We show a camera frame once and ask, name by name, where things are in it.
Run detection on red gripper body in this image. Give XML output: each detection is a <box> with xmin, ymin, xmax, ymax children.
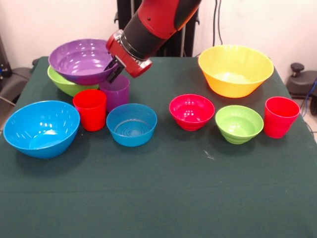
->
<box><xmin>106</xmin><ymin>29</ymin><xmax>153</xmax><ymax>79</ymax></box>

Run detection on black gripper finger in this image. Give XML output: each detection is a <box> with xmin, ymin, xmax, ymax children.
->
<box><xmin>104</xmin><ymin>55</ymin><xmax>120</xmax><ymax>73</ymax></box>
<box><xmin>106</xmin><ymin>65</ymin><xmax>124</xmax><ymax>84</ymax></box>

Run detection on purple bowl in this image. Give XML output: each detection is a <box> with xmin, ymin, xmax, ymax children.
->
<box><xmin>48</xmin><ymin>39</ymin><xmax>115</xmax><ymax>86</ymax></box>

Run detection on purple cup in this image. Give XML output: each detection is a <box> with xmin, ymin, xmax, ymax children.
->
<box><xmin>99</xmin><ymin>75</ymin><xmax>131</xmax><ymax>114</ymax></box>

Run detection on red cup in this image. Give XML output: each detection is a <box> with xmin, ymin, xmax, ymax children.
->
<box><xmin>264</xmin><ymin>96</ymin><xmax>301</xmax><ymax>139</ymax></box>
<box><xmin>72</xmin><ymin>89</ymin><xmax>107</xmax><ymax>132</ymax></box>

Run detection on large green bowl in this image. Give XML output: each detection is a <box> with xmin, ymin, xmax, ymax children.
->
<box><xmin>47</xmin><ymin>65</ymin><xmax>100</xmax><ymax>98</ymax></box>

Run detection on small blue bowl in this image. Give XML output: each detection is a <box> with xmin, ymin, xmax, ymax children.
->
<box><xmin>106</xmin><ymin>103</ymin><xmax>158</xmax><ymax>147</ymax></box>

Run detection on small pink bowl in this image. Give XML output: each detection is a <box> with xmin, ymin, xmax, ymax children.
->
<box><xmin>169</xmin><ymin>94</ymin><xmax>215</xmax><ymax>131</ymax></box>

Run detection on large blue bowl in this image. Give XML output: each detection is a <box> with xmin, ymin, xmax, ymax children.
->
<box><xmin>3</xmin><ymin>100</ymin><xmax>81</xmax><ymax>159</ymax></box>

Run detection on grey stand base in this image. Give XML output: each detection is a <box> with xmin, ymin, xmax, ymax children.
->
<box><xmin>287</xmin><ymin>70</ymin><xmax>317</xmax><ymax>100</ymax></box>
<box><xmin>0</xmin><ymin>66</ymin><xmax>33</xmax><ymax>105</ymax></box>

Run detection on large yellow bowl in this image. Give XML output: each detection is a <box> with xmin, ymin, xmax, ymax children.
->
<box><xmin>198</xmin><ymin>44</ymin><xmax>274</xmax><ymax>99</ymax></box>

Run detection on black equipment box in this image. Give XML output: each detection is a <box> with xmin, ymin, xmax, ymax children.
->
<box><xmin>0</xmin><ymin>34</ymin><xmax>12</xmax><ymax>80</ymax></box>

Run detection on dark green tablecloth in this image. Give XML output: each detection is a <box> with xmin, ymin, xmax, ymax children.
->
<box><xmin>0</xmin><ymin>56</ymin><xmax>317</xmax><ymax>238</ymax></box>

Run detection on small green bowl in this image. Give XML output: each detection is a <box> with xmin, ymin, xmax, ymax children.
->
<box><xmin>214</xmin><ymin>105</ymin><xmax>264</xmax><ymax>145</ymax></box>

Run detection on black knob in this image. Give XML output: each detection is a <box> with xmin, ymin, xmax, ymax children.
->
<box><xmin>290</xmin><ymin>62</ymin><xmax>305</xmax><ymax>78</ymax></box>

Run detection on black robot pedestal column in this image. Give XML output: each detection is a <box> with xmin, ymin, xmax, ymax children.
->
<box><xmin>114</xmin><ymin>0</ymin><xmax>200</xmax><ymax>58</ymax></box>

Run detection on black wall cable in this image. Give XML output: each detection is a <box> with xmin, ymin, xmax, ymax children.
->
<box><xmin>212</xmin><ymin>0</ymin><xmax>223</xmax><ymax>47</ymax></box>

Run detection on blue cable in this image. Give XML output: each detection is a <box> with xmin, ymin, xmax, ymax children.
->
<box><xmin>303</xmin><ymin>78</ymin><xmax>317</xmax><ymax>115</ymax></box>

